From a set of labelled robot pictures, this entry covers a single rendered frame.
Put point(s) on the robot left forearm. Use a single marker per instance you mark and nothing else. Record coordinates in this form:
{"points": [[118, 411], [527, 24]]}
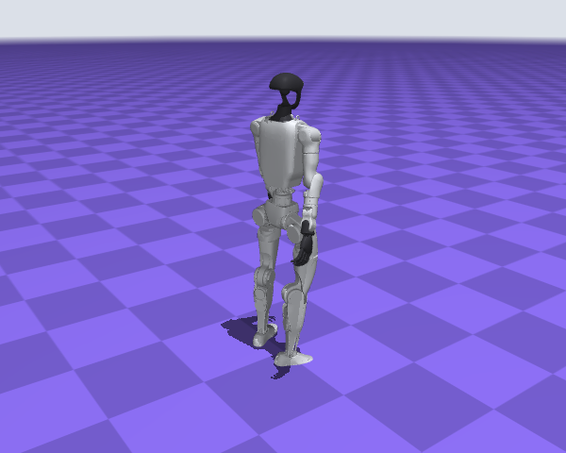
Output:
{"points": [[269, 188]]}

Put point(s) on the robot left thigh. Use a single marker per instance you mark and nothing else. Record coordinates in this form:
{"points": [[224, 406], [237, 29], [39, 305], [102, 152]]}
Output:
{"points": [[268, 240]]}

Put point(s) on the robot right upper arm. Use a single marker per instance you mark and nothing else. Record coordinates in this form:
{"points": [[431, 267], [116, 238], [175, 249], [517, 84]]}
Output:
{"points": [[310, 138]]}

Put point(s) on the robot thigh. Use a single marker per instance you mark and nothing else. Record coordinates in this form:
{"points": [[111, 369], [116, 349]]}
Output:
{"points": [[304, 274], [268, 240]]}

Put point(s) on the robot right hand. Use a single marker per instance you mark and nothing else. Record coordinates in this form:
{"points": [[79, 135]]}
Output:
{"points": [[305, 246]]}

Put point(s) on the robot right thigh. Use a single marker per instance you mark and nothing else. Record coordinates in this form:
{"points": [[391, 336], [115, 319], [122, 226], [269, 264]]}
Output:
{"points": [[304, 274]]}

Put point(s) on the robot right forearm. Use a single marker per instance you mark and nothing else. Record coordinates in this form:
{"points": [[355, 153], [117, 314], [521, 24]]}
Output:
{"points": [[311, 200]]}

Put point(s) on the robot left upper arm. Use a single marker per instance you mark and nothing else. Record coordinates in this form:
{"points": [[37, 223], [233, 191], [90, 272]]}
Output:
{"points": [[254, 126]]}

